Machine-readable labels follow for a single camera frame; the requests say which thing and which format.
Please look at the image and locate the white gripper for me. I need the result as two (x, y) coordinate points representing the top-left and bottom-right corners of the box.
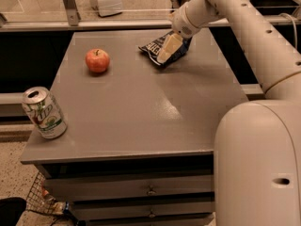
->
(157, 5), (199, 64)

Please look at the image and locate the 7up soda can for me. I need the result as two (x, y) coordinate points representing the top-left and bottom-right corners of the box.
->
(22, 87), (67, 139)

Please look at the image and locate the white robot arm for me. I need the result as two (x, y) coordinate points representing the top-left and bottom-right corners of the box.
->
(158, 0), (301, 226)

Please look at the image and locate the wire basket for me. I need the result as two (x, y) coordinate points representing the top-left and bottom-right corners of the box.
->
(26, 172), (66, 216)

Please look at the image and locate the blue chip bag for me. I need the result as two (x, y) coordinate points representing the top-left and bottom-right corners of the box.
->
(139, 31), (191, 68)

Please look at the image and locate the red apple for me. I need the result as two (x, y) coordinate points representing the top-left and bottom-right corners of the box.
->
(85, 49), (110, 73)

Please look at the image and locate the metal railing frame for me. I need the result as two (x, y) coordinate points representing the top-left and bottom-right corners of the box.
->
(0, 0), (301, 33)

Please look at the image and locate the grey drawer cabinet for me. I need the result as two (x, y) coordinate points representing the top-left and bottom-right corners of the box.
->
(21, 29), (246, 226)

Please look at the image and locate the black object on floor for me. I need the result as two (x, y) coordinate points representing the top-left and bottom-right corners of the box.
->
(0, 197), (26, 226)

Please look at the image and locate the top drawer knob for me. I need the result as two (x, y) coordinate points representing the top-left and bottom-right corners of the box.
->
(147, 186), (156, 196)

